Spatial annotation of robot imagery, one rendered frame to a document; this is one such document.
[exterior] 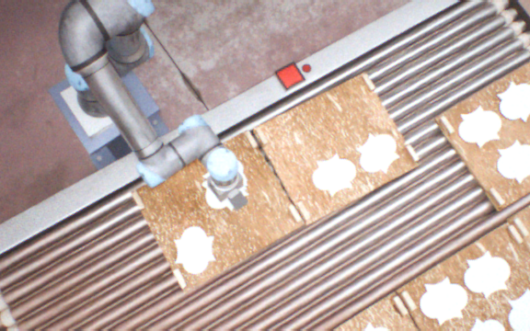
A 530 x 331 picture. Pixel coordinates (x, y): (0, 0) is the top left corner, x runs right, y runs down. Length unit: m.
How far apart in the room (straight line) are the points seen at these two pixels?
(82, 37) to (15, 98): 1.74
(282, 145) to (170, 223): 0.42
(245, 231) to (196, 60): 1.39
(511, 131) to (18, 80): 2.24
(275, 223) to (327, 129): 0.35
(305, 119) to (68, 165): 1.39
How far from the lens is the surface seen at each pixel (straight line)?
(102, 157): 2.92
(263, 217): 1.84
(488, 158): 2.03
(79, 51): 1.45
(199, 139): 1.55
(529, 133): 2.11
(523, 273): 2.00
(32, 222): 1.96
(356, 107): 1.96
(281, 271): 1.83
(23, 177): 3.01
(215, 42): 3.07
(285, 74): 1.99
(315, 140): 1.91
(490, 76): 2.15
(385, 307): 1.85
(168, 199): 1.86
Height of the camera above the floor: 2.74
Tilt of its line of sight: 75 degrees down
